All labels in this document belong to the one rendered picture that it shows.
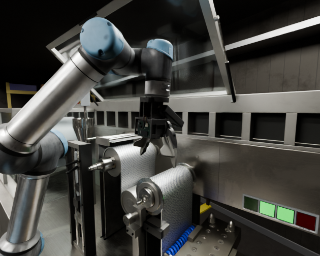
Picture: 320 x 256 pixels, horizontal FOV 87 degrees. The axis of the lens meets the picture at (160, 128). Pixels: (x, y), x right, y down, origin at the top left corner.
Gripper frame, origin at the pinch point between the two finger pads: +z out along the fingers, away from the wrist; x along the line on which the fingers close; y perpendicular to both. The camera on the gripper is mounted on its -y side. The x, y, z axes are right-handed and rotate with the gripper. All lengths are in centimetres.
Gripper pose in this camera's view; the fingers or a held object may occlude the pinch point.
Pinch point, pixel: (157, 161)
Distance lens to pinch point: 55.5
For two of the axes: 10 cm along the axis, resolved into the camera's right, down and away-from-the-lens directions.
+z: -0.7, 9.9, 1.3
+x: 7.2, 1.4, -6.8
